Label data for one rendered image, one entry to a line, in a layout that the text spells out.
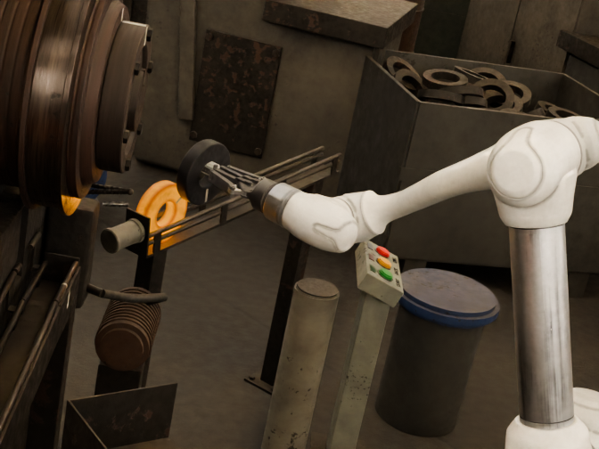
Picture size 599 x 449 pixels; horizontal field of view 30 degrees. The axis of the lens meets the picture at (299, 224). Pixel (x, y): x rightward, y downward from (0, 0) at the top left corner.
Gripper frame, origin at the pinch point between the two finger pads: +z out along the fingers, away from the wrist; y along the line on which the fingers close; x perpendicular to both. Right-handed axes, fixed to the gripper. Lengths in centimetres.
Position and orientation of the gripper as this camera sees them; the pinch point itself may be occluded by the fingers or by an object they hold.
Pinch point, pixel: (205, 166)
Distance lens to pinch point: 259.5
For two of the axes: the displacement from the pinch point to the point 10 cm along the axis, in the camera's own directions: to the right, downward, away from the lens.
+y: 5.8, -1.9, 7.9
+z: -7.9, -4.0, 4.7
